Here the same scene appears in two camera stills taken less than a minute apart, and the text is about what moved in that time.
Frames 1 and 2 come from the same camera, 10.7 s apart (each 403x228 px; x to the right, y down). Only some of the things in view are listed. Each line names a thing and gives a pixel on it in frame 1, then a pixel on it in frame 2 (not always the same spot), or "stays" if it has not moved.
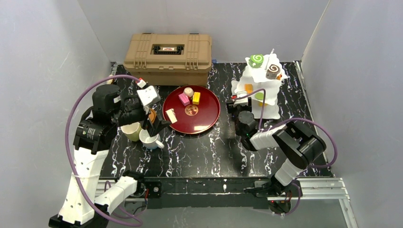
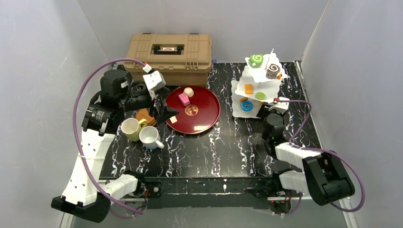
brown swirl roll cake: (272, 71) stays
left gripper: (151, 122) → (158, 106)
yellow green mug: (132, 131) stays
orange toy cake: (248, 87) stays
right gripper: (239, 107) → (264, 110)
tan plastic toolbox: (169, 60) stays
